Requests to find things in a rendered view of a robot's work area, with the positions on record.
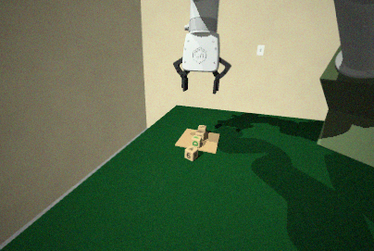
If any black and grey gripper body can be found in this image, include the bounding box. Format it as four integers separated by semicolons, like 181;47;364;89
182;30;219;72

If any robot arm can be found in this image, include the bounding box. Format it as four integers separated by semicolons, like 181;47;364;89
184;0;374;79

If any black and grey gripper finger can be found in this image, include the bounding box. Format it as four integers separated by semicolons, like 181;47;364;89
173;58;190;92
212;57;231;94

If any beige letter block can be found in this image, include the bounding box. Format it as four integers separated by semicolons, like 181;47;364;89
195;130;204;141
184;145;198;161
198;125;206;135
191;135;202;148

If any beige flat mat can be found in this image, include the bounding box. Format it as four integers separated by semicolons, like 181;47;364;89
175;129;219;154

